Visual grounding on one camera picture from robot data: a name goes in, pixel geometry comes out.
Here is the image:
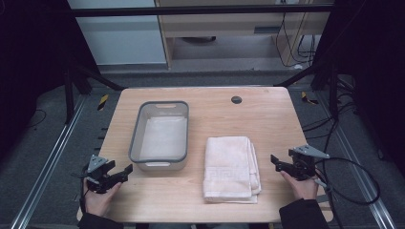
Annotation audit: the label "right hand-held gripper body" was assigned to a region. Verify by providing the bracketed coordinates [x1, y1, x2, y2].
[287, 144, 330, 182]

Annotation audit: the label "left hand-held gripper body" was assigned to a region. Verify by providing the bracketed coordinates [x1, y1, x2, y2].
[83, 154, 117, 195]

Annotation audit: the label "person's left hand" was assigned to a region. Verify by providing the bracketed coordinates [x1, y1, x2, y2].
[82, 177, 124, 219]

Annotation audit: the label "person's right hand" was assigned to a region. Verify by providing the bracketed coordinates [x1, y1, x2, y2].
[279, 169, 320, 201]

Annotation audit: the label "grey-rimmed plastic basin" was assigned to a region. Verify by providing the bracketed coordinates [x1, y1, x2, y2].
[127, 100, 190, 173]

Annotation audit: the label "folded pale pink towel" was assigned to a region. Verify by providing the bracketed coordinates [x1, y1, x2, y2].
[202, 135, 263, 205]

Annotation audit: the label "white towel in basin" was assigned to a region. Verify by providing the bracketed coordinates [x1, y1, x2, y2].
[139, 115, 188, 160]

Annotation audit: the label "yellow black floor tape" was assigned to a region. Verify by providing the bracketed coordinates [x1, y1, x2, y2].
[96, 94, 110, 112]
[300, 91, 320, 106]

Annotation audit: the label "white cabinet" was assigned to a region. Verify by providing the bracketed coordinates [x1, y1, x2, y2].
[66, 0, 169, 67]

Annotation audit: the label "light wooden desk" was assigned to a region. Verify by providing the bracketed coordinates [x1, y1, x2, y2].
[154, 0, 334, 69]

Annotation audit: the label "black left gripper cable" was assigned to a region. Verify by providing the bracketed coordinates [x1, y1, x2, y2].
[78, 171, 90, 215]

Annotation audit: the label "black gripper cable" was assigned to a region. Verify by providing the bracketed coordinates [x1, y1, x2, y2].
[78, 171, 90, 215]
[312, 156, 382, 229]

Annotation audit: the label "aluminium floor rail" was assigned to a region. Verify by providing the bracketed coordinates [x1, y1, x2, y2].
[10, 94, 88, 229]
[313, 90, 397, 229]

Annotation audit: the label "black floor cables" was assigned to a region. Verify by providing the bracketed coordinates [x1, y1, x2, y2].
[301, 74, 361, 141]

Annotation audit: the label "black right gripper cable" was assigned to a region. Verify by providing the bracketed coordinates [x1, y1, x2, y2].
[312, 156, 382, 229]

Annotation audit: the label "black frame strut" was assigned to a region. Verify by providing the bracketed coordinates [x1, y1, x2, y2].
[274, 58, 340, 120]
[65, 61, 126, 125]

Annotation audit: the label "hanging black cables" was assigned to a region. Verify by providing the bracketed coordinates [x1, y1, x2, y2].
[275, 11, 318, 69]

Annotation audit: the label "black frame crossbar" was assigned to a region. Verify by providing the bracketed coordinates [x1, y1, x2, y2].
[68, 3, 335, 18]

